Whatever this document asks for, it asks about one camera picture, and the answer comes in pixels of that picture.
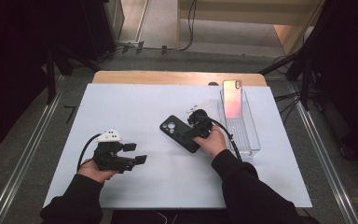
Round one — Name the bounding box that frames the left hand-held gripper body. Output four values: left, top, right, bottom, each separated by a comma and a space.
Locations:
92, 128, 138, 174

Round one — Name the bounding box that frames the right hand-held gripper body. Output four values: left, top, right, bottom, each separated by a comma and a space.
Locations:
186, 99, 213, 138

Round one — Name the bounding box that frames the black phone case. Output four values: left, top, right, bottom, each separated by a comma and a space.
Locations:
158, 114, 201, 154

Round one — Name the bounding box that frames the clear plastic tray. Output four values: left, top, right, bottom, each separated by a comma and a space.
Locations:
217, 89, 261, 161

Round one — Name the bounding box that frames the person's left hand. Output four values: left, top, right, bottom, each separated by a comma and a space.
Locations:
77, 158, 119, 184

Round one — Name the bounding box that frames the person's right hand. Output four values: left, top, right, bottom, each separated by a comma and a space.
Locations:
192, 125, 227, 159

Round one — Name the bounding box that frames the black metal stand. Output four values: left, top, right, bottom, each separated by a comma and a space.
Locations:
41, 46, 102, 105
259, 46, 316, 111

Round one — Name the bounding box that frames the light wooden furniture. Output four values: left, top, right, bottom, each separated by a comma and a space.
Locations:
176, 0, 324, 56

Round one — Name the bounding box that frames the dark cabinet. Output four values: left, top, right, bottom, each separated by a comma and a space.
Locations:
80, 0, 125, 62

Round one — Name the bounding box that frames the black curtain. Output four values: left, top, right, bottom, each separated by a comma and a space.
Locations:
304, 0, 358, 167
0, 0, 85, 158

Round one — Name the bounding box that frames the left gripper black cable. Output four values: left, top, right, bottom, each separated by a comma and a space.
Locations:
76, 133, 102, 172

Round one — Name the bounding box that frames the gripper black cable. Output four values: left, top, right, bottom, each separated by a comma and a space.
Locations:
211, 118, 242, 162
76, 133, 102, 172

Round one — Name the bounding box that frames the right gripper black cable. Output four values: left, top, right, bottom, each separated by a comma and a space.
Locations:
211, 118, 242, 162

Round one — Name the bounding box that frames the metal floor rail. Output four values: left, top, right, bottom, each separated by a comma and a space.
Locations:
287, 82, 358, 224
0, 92, 63, 224

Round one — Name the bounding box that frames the bundle of black cables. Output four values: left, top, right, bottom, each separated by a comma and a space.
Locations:
274, 90, 310, 125

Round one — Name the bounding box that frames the black floor cable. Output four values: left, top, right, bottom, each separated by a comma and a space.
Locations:
116, 0, 199, 53

